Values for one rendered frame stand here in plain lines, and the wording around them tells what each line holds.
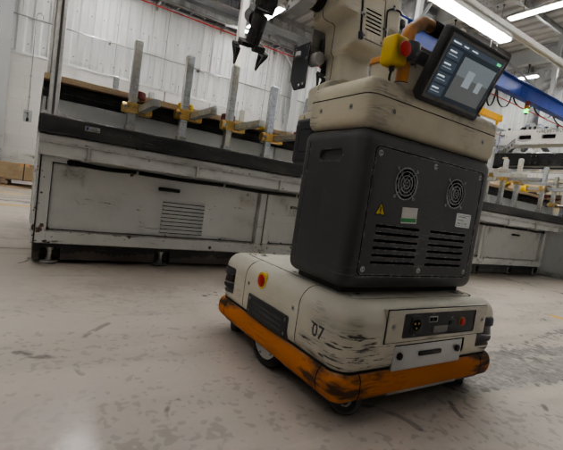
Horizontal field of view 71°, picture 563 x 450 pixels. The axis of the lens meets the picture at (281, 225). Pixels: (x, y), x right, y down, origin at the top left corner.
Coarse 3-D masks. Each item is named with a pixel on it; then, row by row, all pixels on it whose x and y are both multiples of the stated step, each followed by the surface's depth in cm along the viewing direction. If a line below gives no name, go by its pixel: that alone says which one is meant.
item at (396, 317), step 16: (480, 304) 114; (400, 320) 95; (416, 320) 98; (432, 320) 101; (448, 320) 106; (464, 320) 108; (480, 320) 113; (384, 336) 93; (400, 336) 96; (416, 336) 99; (432, 336) 102; (448, 336) 106
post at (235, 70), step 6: (234, 66) 210; (234, 72) 210; (234, 78) 211; (234, 84) 211; (234, 90) 212; (228, 96) 213; (234, 96) 212; (228, 102) 213; (234, 102) 212; (228, 108) 212; (234, 108) 213; (228, 114) 212; (228, 120) 212; (228, 132) 213; (228, 138) 213; (222, 144) 215; (228, 144) 214
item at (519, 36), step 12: (468, 0) 347; (240, 12) 309; (480, 12) 368; (492, 12) 368; (240, 24) 308; (504, 24) 379; (240, 36) 310; (516, 36) 403; (528, 36) 403; (240, 48) 311; (540, 48) 418; (240, 60) 312; (552, 60) 447
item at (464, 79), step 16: (448, 32) 92; (464, 32) 93; (416, 48) 96; (448, 48) 94; (464, 48) 96; (480, 48) 98; (432, 64) 95; (448, 64) 96; (464, 64) 99; (480, 64) 101; (496, 64) 103; (432, 80) 97; (448, 80) 99; (464, 80) 101; (480, 80) 104; (496, 80) 106; (416, 96) 98; (432, 96) 100; (448, 96) 102; (464, 96) 105; (480, 96) 107; (464, 112) 108
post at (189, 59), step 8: (192, 56) 197; (192, 64) 198; (184, 72) 200; (192, 72) 198; (184, 80) 199; (184, 88) 198; (184, 96) 198; (184, 104) 199; (184, 120) 200; (184, 128) 200; (184, 136) 201
